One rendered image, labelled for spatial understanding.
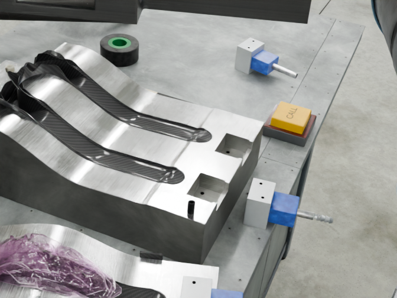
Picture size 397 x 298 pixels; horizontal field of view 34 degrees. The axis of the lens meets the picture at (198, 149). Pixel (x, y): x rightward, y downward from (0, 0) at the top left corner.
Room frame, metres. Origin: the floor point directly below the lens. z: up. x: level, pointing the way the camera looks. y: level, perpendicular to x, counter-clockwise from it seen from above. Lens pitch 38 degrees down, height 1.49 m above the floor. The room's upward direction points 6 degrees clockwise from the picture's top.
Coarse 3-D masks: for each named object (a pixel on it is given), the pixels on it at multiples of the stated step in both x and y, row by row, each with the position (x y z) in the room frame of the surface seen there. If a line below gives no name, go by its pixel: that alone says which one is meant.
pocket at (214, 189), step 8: (200, 176) 0.71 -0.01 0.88; (208, 176) 0.71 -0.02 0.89; (200, 184) 0.71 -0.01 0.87; (208, 184) 0.71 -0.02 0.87; (216, 184) 0.70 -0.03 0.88; (224, 184) 0.70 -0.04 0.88; (192, 192) 0.69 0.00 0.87; (200, 192) 0.70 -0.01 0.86; (208, 192) 0.70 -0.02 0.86; (216, 192) 0.70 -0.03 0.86; (224, 192) 0.69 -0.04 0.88; (208, 200) 0.68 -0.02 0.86; (216, 200) 0.68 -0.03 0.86
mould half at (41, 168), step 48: (48, 96) 0.81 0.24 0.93; (144, 96) 0.90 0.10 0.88; (0, 144) 0.71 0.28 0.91; (48, 144) 0.72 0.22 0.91; (144, 144) 0.77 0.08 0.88; (192, 144) 0.78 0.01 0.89; (0, 192) 0.71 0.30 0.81; (48, 192) 0.69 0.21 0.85; (96, 192) 0.66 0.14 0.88; (144, 192) 0.66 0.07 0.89; (240, 192) 0.77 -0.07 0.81; (144, 240) 0.64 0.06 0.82; (192, 240) 0.61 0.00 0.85
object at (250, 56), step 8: (248, 40) 1.19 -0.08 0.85; (256, 40) 1.19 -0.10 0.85; (240, 48) 1.16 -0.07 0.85; (248, 48) 1.15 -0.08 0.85; (256, 48) 1.16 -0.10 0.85; (240, 56) 1.16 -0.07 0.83; (248, 56) 1.15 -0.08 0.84; (256, 56) 1.15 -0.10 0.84; (264, 56) 1.15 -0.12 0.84; (272, 56) 1.16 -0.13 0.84; (240, 64) 1.16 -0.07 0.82; (248, 64) 1.15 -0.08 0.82; (256, 64) 1.14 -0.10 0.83; (264, 64) 1.13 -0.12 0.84; (272, 64) 1.14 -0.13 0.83; (248, 72) 1.14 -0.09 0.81; (264, 72) 1.13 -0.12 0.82; (288, 72) 1.12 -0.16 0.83
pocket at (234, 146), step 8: (224, 136) 0.81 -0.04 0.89; (232, 136) 0.81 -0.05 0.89; (224, 144) 0.81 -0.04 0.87; (232, 144) 0.81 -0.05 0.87; (240, 144) 0.81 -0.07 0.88; (248, 144) 0.80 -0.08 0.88; (224, 152) 0.80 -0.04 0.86; (232, 152) 0.80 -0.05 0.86; (240, 152) 0.80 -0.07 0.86; (248, 152) 0.79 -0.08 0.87
